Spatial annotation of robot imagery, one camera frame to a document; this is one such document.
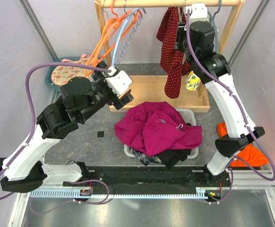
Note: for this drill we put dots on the slate blue hanger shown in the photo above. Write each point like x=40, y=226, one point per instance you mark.
x=213, y=24

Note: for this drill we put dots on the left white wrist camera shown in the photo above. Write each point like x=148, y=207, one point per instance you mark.
x=118, y=80

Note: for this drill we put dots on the navy plaid skirt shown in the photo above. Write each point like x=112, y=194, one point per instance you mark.
x=144, y=158

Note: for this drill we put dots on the orange cloth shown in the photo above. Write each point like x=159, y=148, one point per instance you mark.
x=250, y=153

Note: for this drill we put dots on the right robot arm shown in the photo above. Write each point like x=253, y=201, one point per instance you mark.
x=212, y=68

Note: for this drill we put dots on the lemon print garment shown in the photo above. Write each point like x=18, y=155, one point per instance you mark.
x=192, y=81

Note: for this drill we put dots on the magenta skirt grey lining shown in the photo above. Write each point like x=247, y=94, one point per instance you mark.
x=153, y=127

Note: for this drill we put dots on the floral pink cloth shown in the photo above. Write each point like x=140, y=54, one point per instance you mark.
x=62, y=74

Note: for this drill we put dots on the white perforated basket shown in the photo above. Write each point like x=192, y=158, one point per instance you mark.
x=188, y=117

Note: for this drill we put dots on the black pleated skirt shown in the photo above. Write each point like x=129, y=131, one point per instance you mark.
x=171, y=157

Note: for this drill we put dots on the white cable duct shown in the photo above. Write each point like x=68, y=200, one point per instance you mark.
x=114, y=194

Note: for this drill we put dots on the red polka dot skirt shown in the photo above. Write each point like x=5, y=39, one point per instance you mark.
x=172, y=61

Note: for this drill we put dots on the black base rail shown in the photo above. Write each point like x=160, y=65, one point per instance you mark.
x=155, y=178

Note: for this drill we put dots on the orange plastic hanger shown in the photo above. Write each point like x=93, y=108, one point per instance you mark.
x=108, y=31

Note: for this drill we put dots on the small black floor square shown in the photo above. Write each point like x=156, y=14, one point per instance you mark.
x=100, y=134

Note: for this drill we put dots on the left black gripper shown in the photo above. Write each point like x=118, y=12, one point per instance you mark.
x=120, y=103

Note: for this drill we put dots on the wooden clothes rack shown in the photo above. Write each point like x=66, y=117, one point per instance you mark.
x=150, y=87

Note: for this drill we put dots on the teal laundry basket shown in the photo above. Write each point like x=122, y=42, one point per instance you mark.
x=51, y=68

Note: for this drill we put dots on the light blue hanger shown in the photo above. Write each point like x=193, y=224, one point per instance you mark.
x=127, y=31

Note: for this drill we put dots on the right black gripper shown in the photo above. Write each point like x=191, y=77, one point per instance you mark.
x=181, y=32

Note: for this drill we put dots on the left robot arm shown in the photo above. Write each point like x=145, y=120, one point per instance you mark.
x=23, y=171

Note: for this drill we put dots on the grey hanger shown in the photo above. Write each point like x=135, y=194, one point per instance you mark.
x=183, y=7

